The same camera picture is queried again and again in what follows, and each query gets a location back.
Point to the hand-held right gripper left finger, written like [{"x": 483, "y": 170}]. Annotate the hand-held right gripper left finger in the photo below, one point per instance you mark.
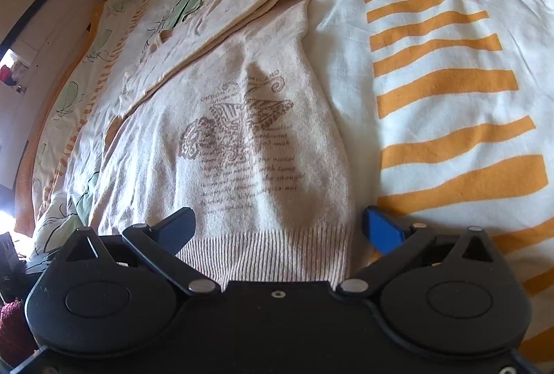
[{"x": 175, "y": 227}]

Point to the person's left forearm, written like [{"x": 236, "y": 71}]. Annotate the person's left forearm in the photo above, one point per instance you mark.
[{"x": 15, "y": 330}]

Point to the white leaf print duvet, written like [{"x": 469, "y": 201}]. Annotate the white leaf print duvet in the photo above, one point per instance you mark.
[{"x": 433, "y": 53}]

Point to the beige printed knit sweater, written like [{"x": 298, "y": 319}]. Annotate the beige printed knit sweater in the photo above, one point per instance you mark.
[{"x": 242, "y": 131}]

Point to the white wooden bed frame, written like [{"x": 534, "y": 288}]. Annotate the white wooden bed frame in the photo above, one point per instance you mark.
[{"x": 39, "y": 10}]

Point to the red cloth item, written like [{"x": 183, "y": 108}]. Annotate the red cloth item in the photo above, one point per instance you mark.
[{"x": 6, "y": 73}]

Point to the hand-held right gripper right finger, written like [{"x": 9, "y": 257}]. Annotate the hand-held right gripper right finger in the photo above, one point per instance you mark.
[{"x": 381, "y": 229}]

